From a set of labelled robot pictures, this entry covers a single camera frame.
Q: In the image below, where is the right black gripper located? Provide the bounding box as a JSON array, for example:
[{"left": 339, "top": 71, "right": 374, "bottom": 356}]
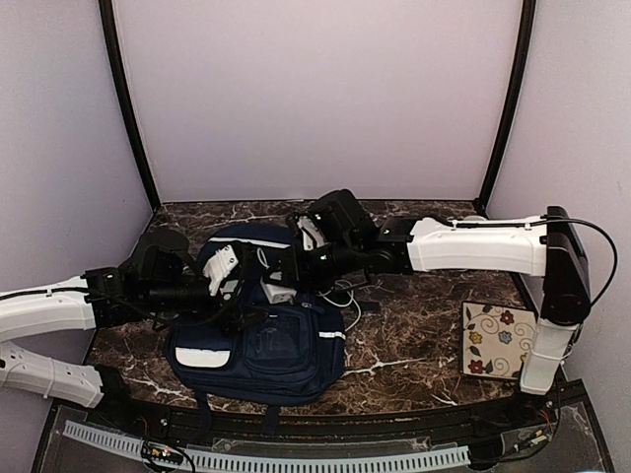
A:
[{"left": 263, "top": 237, "right": 361, "bottom": 292}]

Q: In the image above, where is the white USB charger block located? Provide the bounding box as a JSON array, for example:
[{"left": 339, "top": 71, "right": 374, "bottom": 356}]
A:
[{"left": 260, "top": 281, "right": 297, "bottom": 304}]

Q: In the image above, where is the navy blue student backpack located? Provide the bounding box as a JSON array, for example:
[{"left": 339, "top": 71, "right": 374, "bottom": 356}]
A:
[{"left": 165, "top": 224, "right": 366, "bottom": 436}]

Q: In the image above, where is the white charger cable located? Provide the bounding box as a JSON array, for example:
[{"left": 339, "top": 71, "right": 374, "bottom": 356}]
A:
[{"left": 255, "top": 248, "right": 366, "bottom": 332}]

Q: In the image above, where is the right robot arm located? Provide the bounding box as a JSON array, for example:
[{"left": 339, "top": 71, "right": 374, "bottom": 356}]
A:
[{"left": 266, "top": 189, "right": 599, "bottom": 428}]

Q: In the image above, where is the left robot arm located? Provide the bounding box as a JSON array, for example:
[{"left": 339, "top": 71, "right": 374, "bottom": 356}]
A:
[{"left": 1, "top": 229, "right": 254, "bottom": 430}]

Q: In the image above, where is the small circuit board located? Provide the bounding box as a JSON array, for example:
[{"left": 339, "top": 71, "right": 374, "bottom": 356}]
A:
[{"left": 140, "top": 440, "right": 184, "bottom": 467}]

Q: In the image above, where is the floral square plate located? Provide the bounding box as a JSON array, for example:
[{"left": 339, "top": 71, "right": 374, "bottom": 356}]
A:
[{"left": 460, "top": 302, "right": 536, "bottom": 381}]

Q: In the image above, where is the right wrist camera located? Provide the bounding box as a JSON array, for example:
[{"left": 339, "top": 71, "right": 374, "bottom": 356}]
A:
[{"left": 286, "top": 213, "right": 327, "bottom": 251}]

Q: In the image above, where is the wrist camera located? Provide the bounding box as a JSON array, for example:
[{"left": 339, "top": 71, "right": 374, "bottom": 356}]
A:
[
  {"left": 286, "top": 213, "right": 327, "bottom": 251},
  {"left": 202, "top": 242, "right": 245, "bottom": 300}
]

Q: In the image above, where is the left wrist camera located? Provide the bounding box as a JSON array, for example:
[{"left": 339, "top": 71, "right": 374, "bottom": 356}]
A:
[{"left": 202, "top": 242, "right": 245, "bottom": 300}]

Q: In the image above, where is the grey slotted cable duct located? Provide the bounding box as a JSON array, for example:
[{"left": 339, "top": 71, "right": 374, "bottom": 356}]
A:
[{"left": 62, "top": 421, "right": 470, "bottom": 472}]

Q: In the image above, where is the right black frame post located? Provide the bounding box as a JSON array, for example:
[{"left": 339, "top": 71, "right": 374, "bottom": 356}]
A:
[{"left": 473, "top": 0, "right": 537, "bottom": 216}]

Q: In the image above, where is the black frame post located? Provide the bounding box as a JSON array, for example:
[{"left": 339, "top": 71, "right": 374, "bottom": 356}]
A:
[
  {"left": 98, "top": 0, "right": 162, "bottom": 213},
  {"left": 473, "top": 0, "right": 537, "bottom": 216}
]

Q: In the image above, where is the black front rail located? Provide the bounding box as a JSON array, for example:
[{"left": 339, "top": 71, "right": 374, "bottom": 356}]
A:
[{"left": 58, "top": 381, "right": 588, "bottom": 447}]

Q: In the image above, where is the left black frame post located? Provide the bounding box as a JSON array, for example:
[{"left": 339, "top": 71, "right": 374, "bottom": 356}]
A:
[{"left": 98, "top": 0, "right": 162, "bottom": 213}]

